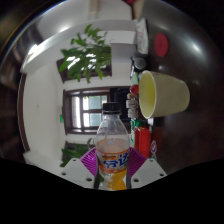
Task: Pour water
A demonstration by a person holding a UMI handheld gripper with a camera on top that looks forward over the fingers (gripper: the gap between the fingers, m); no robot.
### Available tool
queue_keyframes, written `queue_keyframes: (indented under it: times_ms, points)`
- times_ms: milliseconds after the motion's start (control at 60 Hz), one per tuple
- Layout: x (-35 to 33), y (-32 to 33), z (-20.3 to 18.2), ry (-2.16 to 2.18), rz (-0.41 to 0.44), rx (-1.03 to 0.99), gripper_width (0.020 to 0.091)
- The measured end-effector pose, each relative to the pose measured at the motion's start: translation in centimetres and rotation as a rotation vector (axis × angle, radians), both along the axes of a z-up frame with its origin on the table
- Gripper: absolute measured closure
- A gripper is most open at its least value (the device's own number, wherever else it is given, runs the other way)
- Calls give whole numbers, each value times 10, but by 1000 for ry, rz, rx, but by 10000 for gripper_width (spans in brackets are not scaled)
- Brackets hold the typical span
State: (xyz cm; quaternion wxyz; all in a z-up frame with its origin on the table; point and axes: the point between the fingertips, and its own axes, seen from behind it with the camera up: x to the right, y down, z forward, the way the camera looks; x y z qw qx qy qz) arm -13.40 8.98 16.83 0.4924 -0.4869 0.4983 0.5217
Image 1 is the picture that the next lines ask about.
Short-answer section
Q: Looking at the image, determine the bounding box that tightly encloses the tray of small white jars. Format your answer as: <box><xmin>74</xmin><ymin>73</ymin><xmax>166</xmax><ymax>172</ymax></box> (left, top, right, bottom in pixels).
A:
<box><xmin>125</xmin><ymin>92</ymin><xmax>139</xmax><ymax>120</ymax></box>

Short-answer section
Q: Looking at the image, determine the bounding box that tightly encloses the clear orange soda bottle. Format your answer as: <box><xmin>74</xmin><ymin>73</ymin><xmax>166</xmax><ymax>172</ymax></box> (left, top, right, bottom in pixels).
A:
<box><xmin>94</xmin><ymin>101</ymin><xmax>131</xmax><ymax>192</ymax></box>

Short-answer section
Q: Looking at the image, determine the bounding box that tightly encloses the round printed badge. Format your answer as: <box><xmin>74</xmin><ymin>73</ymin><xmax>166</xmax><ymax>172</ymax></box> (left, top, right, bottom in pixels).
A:
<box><xmin>149</xmin><ymin>139</ymin><xmax>158</xmax><ymax>154</ymax></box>

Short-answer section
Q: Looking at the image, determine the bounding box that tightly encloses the grey round gadget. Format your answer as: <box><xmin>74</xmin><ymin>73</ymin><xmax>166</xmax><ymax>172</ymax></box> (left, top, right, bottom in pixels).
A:
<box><xmin>130</xmin><ymin>55</ymin><xmax>148</xmax><ymax>72</ymax></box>

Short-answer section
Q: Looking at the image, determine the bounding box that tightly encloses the green flat pad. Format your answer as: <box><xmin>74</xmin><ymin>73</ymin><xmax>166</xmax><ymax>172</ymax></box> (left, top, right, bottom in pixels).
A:
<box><xmin>130</xmin><ymin>71</ymin><xmax>140</xmax><ymax>88</ymax></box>

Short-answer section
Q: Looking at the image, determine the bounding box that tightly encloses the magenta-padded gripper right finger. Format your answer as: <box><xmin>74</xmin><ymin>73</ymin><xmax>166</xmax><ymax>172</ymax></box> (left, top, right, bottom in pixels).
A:
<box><xmin>126</xmin><ymin>147</ymin><xmax>168</xmax><ymax>190</ymax></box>

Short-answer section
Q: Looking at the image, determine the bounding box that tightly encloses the flat round red coaster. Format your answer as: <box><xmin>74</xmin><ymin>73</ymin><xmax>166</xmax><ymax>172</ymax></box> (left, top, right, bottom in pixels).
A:
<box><xmin>153</xmin><ymin>32</ymin><xmax>170</xmax><ymax>58</ymax></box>

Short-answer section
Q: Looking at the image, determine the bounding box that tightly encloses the black chair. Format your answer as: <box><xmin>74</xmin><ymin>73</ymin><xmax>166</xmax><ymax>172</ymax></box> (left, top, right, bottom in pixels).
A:
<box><xmin>109</xmin><ymin>86</ymin><xmax>134</xmax><ymax>123</ymax></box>

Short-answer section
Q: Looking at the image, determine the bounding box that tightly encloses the small red ball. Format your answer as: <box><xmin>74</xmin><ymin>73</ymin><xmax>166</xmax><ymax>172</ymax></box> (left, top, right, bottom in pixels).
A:
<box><xmin>129</xmin><ymin>84</ymin><xmax>140</xmax><ymax>96</ymax></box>

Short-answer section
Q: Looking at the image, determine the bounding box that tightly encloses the red box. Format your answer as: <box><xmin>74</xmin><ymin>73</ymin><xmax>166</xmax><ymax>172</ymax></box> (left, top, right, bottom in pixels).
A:
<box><xmin>134</xmin><ymin>126</ymin><xmax>152</xmax><ymax>158</ymax></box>

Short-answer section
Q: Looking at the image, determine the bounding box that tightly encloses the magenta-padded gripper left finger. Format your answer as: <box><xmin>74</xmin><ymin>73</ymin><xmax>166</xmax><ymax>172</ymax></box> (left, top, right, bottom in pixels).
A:
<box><xmin>59</xmin><ymin>147</ymin><xmax>100</xmax><ymax>190</ymax></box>

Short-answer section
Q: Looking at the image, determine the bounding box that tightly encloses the printed paper booklet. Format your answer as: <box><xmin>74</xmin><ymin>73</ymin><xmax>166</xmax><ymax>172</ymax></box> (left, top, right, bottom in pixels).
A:
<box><xmin>134</xmin><ymin>17</ymin><xmax>149</xmax><ymax>56</ymax></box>

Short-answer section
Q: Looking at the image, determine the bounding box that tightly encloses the leafy plant in white pot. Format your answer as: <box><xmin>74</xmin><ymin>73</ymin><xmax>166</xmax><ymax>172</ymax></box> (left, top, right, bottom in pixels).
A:
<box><xmin>59</xmin><ymin>138</ymin><xmax>98</xmax><ymax>168</ymax></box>
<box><xmin>59</xmin><ymin>23</ymin><xmax>138</xmax><ymax>84</ymax></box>

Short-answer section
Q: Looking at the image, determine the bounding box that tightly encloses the pale yellow plastic cup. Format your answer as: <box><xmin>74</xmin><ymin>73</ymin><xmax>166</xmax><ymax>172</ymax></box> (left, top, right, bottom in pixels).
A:
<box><xmin>138</xmin><ymin>69</ymin><xmax>191</xmax><ymax>120</ymax></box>

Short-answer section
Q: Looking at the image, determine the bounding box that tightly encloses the dark wooden double door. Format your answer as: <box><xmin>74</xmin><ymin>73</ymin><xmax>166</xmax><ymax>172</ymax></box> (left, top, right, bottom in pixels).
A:
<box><xmin>63</xmin><ymin>87</ymin><xmax>111</xmax><ymax>134</ymax></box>

